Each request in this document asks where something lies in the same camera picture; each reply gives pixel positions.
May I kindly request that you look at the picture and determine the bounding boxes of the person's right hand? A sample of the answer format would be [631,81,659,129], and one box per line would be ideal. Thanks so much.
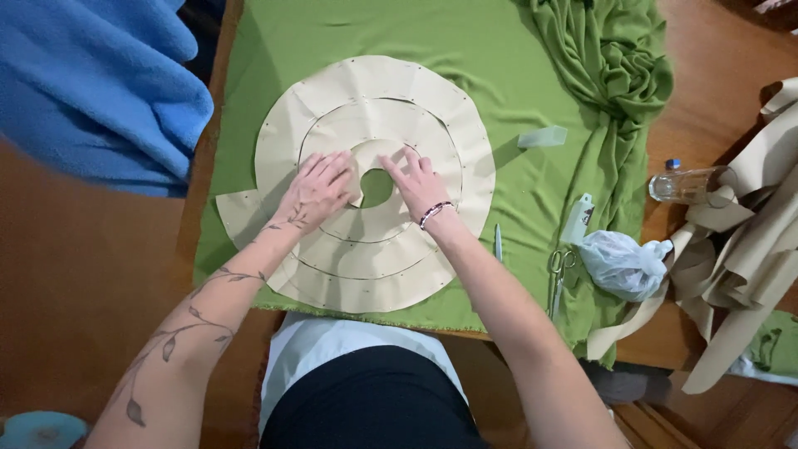
[378,146,460,220]

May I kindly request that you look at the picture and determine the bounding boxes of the person's left hand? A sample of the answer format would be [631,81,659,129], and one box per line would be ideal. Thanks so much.
[274,150,364,234]

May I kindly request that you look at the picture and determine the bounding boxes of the beige spiral paper pattern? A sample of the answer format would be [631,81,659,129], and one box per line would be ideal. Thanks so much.
[215,55,497,314]

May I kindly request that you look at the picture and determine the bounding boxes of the person's white shirt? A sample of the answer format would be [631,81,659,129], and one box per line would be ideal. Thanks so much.
[258,311,470,437]

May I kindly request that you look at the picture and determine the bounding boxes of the white pin box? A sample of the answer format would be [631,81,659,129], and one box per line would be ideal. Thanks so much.
[559,192,595,247]

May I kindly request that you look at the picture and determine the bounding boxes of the green fabric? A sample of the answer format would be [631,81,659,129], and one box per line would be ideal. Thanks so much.
[193,0,675,369]

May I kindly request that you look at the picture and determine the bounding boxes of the silver scissors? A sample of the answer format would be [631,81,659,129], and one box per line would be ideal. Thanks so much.
[547,248,577,322]

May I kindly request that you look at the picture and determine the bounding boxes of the person's black skirt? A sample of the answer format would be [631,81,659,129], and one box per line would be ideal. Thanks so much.
[259,345,493,449]

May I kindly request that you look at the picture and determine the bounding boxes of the white plastic bag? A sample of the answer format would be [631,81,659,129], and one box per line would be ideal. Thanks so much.
[577,230,675,304]

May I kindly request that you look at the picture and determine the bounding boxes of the blue fleece blanket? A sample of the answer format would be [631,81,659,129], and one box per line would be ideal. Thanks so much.
[0,0,215,199]

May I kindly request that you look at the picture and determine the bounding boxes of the clear drinking glass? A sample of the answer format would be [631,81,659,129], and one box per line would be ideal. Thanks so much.
[648,165,739,209]

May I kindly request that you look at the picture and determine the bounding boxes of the grey cloth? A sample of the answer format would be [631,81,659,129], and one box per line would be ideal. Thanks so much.
[580,358,674,406]

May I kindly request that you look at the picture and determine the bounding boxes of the heap of beige paper scraps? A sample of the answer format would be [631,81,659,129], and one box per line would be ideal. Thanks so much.
[586,77,798,395]

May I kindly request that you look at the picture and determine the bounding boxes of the teal round object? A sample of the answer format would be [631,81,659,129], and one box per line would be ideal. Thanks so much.
[0,411,89,449]

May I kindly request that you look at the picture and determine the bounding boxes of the green fabric scrap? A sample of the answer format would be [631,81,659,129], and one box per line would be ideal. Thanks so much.
[745,309,798,379]

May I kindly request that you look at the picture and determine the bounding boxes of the beaded wrist bracelet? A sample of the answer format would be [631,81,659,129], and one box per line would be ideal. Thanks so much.
[418,201,455,232]

